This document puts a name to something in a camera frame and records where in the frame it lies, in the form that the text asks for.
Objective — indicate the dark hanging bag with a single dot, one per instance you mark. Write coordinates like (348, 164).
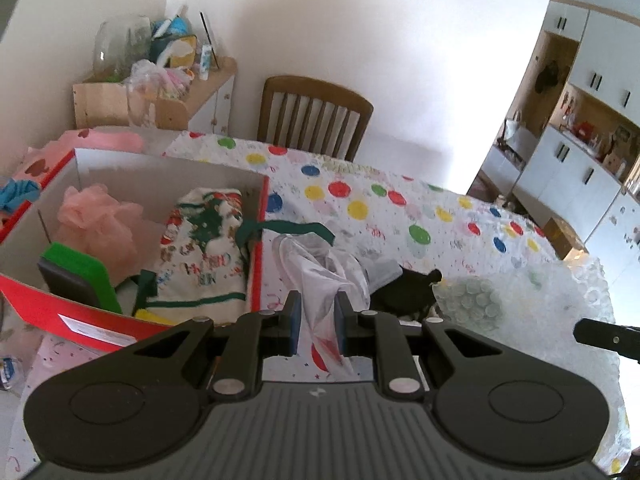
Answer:
(546, 76)

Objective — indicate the thin black stick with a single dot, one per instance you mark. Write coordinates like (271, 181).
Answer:
(209, 40)

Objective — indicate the blue cloth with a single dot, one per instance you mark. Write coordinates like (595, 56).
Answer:
(17, 192)

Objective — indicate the pink heart wrapping paper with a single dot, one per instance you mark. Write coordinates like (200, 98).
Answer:
(100, 137)

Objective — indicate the white plastic bag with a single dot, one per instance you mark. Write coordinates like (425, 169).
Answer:
(310, 270)

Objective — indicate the yellow sponge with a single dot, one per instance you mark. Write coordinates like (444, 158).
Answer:
(152, 316)

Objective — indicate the brown cardboard box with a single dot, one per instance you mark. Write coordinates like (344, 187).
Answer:
(562, 235)

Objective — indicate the black cloth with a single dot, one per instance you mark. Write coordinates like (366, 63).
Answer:
(405, 292)

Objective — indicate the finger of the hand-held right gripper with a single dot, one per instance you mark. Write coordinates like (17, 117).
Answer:
(605, 335)

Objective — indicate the white paper bag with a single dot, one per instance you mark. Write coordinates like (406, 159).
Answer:
(515, 132)

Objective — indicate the small wooden cabinet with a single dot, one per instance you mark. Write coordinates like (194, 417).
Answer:
(200, 95)

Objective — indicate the white blue tube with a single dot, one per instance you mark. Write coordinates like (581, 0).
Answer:
(205, 62)

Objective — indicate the christmas print apron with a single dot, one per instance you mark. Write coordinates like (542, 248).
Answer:
(200, 245)

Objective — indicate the pink bath pouf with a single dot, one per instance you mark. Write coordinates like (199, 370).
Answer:
(95, 225)

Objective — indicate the wooden chair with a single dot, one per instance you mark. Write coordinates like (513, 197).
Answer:
(315, 110)

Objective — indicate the white wall cabinet unit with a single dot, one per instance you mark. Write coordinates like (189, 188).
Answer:
(590, 135)

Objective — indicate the blue round toy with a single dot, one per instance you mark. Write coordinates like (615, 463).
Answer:
(172, 27)

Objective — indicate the grey green sponge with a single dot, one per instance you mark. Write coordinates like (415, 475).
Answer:
(75, 275)

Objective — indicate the red cardboard box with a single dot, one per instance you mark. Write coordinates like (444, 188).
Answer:
(130, 175)

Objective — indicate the plastic bag with pink contents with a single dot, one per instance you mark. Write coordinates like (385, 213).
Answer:
(160, 80)

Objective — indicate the yellow white packet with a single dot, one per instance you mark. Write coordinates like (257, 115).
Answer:
(182, 50)

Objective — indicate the clear bubble wrap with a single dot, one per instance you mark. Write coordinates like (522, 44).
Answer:
(525, 300)

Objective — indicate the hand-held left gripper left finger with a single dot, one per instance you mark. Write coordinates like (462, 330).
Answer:
(295, 320)

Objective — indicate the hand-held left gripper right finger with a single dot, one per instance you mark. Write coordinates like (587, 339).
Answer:
(341, 322)

